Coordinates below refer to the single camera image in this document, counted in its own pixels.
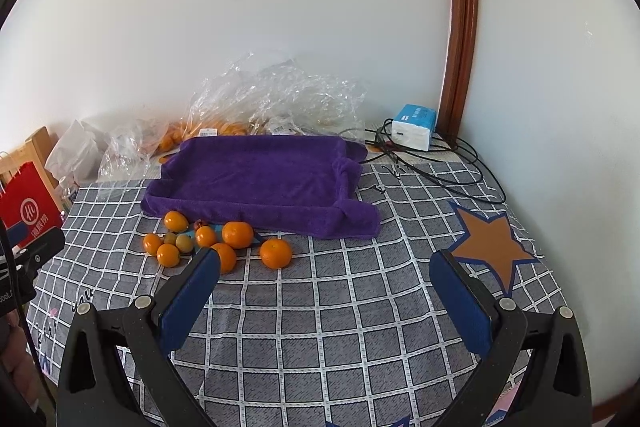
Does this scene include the small orange kumquat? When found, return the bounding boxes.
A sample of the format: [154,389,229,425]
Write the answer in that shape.
[194,225,217,248]
[142,233,164,257]
[164,210,190,234]
[155,243,180,268]

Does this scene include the blue white tissue pack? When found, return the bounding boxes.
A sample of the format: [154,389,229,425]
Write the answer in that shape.
[390,104,437,152]

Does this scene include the orange mandarin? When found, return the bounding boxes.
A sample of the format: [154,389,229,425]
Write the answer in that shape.
[212,243,238,275]
[221,221,254,249]

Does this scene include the black cables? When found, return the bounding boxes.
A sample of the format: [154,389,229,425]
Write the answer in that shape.
[349,118,508,206]

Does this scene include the large round orange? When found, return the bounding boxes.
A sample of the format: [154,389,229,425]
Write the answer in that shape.
[259,239,293,270]

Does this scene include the red paper bag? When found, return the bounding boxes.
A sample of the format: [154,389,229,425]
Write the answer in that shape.
[1,161,62,248]

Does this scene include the large clear plastic bag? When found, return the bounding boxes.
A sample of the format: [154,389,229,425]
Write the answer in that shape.
[184,52,366,142]

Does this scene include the grey checked tablecloth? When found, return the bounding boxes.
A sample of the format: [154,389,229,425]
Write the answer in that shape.
[25,158,576,427]

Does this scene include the clear bag with oranges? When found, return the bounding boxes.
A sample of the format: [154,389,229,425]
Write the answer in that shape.
[98,118,184,182]

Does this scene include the purple towel tray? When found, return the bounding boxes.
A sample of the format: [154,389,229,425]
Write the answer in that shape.
[141,135,381,239]

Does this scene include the white plastic bag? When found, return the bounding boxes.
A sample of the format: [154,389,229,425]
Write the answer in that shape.
[44,120,106,183]

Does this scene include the brown wooden door frame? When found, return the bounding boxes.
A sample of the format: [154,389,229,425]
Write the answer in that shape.
[437,0,480,144]

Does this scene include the small red fruit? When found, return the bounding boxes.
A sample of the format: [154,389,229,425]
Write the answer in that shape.
[193,220,208,231]

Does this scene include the wooden chair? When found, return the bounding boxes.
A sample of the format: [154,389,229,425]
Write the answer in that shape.
[0,127,63,210]

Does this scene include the green-brown small fruit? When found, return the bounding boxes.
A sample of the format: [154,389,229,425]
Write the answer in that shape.
[164,232,177,244]
[175,234,194,255]

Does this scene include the person's left hand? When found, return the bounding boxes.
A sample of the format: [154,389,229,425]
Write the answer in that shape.
[1,311,39,409]

